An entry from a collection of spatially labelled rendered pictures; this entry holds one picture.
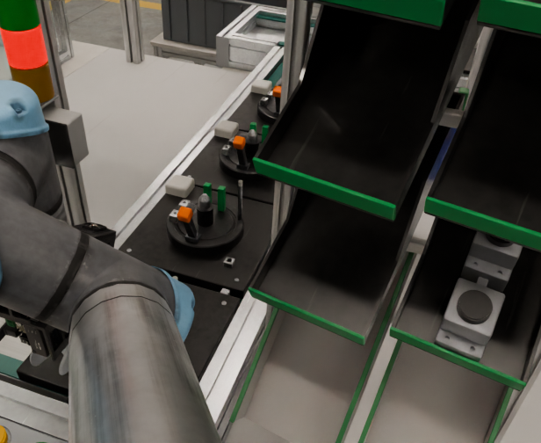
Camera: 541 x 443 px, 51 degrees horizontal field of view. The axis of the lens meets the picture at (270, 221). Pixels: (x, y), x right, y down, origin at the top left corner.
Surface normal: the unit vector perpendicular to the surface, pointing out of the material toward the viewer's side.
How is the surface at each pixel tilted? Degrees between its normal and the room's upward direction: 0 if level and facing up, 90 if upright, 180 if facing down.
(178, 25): 90
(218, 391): 0
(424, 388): 45
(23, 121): 88
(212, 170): 0
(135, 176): 0
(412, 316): 25
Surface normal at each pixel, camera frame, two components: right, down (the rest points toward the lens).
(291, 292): -0.15, -0.48
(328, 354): -0.30, -0.18
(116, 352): -0.18, -0.92
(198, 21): -0.32, 0.58
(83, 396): -0.73, -0.53
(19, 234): 0.58, -0.31
